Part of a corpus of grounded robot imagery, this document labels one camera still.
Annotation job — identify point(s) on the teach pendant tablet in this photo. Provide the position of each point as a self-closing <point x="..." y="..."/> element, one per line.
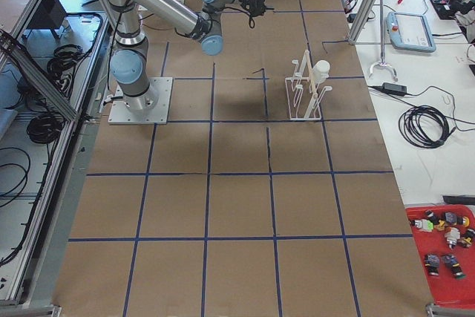
<point x="409" y="31"/>

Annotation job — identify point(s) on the metal reacher grabber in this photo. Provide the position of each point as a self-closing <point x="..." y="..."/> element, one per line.
<point x="382" y="64"/>

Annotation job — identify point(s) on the red parts tray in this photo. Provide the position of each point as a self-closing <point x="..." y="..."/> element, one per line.
<point x="444" y="237"/>

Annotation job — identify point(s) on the white wire cup rack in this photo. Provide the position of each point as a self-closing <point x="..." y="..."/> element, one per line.
<point x="304" y="97"/>

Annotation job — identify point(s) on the black power adapter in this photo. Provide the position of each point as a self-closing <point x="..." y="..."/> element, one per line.
<point x="394" y="89"/>

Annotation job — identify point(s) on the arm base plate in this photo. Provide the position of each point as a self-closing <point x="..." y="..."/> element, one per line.
<point x="151" y="107"/>

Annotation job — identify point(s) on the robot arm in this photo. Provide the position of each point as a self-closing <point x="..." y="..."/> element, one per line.
<point x="139" y="21"/>

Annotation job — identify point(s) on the white cup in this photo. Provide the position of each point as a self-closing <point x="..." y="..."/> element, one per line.
<point x="320" y="70"/>

